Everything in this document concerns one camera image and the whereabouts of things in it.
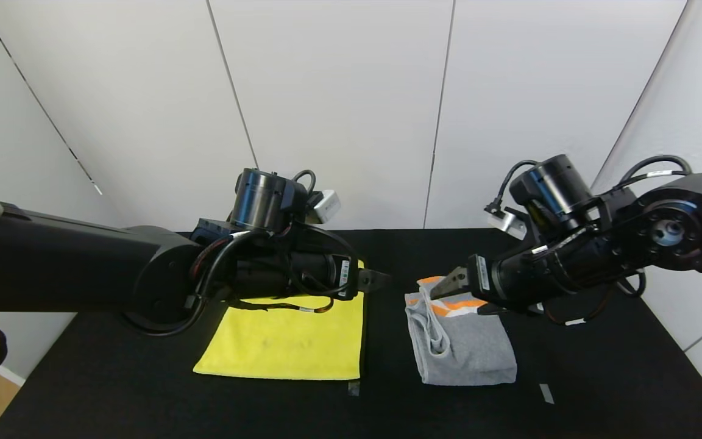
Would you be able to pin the grey and black left robot arm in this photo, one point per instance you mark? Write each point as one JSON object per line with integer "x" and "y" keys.
{"x": 70, "y": 262}

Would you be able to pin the small grey tape marker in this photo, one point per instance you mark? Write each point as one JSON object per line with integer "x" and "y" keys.
{"x": 354, "y": 388}
{"x": 546, "y": 394}

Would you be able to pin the black fabric table cover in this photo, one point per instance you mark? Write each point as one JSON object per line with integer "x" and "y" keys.
{"x": 448, "y": 414}

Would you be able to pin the yellow microfiber towel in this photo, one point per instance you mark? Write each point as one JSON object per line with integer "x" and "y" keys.
{"x": 290, "y": 341}

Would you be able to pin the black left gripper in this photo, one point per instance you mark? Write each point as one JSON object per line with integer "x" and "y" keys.
{"x": 347, "y": 277}

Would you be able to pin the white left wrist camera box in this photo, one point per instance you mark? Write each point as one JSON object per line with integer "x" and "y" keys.
{"x": 328, "y": 206}

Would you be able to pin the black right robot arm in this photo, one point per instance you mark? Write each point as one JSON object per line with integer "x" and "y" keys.
{"x": 668, "y": 235}

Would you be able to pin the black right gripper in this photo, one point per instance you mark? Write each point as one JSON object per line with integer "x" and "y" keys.
{"x": 481, "y": 273}

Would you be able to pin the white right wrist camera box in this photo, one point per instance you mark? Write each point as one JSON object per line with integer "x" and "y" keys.
{"x": 506, "y": 224}

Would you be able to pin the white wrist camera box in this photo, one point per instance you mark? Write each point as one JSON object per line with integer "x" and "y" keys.
{"x": 506, "y": 224}
{"x": 328, "y": 206}

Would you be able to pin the grey terry towel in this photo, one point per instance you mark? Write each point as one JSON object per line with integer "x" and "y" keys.
{"x": 473, "y": 360}

